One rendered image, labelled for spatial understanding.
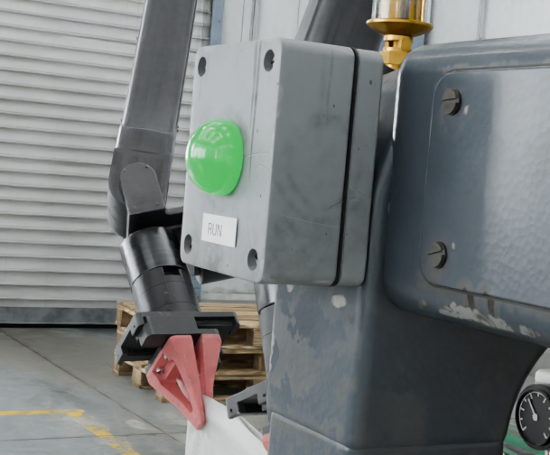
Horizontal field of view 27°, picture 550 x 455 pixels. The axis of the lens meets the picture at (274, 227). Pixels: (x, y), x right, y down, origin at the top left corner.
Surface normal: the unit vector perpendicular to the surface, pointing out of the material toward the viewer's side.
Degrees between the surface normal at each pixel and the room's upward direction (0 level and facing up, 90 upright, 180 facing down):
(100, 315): 90
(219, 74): 90
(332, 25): 78
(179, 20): 57
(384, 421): 90
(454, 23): 90
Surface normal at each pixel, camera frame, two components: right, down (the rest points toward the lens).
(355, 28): 0.45, -0.06
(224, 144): 0.11, -0.25
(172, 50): 0.19, -0.48
